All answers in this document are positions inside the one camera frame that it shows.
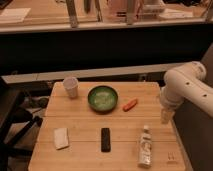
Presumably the white plastic bottle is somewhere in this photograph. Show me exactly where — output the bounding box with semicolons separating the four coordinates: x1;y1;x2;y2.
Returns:
138;125;152;168

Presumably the white paper cup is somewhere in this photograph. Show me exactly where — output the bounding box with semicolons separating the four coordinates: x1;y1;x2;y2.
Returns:
63;77;78;98

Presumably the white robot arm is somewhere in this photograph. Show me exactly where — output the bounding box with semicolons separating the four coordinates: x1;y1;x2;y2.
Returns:
159;61;213;124

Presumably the green bowl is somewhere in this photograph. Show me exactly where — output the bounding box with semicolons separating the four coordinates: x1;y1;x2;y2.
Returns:
87;85;118;113

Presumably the black remote control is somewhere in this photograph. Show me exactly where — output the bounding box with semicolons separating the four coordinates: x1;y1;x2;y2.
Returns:
101;128;111;152

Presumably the orange carrot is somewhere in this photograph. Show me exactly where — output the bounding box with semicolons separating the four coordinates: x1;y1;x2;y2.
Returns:
122;99;138;112

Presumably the black chair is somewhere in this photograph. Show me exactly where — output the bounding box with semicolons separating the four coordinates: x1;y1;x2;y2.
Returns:
0;76;43;171

